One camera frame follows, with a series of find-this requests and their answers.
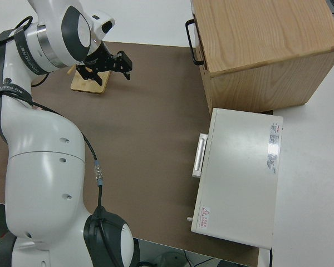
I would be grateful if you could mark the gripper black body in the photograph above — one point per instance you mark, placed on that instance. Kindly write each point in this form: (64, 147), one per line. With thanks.
(100, 61)

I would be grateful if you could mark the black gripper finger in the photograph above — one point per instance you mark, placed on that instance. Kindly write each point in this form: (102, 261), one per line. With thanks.
(123, 63)
(86, 72)

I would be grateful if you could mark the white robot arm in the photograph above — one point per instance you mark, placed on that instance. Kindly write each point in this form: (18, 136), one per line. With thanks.
(44, 180)

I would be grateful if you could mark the wooden mug tree stand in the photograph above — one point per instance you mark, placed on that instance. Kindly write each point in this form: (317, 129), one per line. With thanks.
(83, 86)

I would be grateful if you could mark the brown table mat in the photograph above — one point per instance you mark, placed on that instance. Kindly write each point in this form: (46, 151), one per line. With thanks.
(142, 139)

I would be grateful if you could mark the wooden cabinet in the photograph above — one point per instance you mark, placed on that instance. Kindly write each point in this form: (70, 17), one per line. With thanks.
(267, 41)

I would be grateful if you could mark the white toaster oven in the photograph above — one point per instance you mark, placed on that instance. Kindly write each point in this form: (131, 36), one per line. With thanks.
(239, 180)

